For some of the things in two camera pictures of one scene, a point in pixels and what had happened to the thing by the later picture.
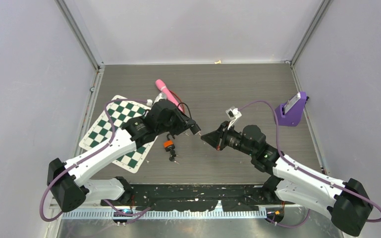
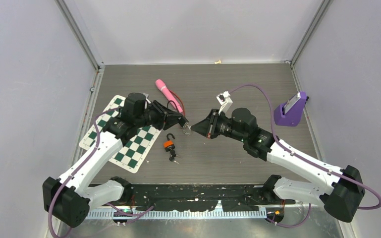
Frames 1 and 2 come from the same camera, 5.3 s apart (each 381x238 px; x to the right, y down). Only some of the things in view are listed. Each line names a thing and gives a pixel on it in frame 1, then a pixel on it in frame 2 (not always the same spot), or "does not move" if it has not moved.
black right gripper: [218, 138] to [208, 127]
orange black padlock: [169, 145] does not move
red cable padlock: [182, 101] does not move
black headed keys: [172, 157] does not move
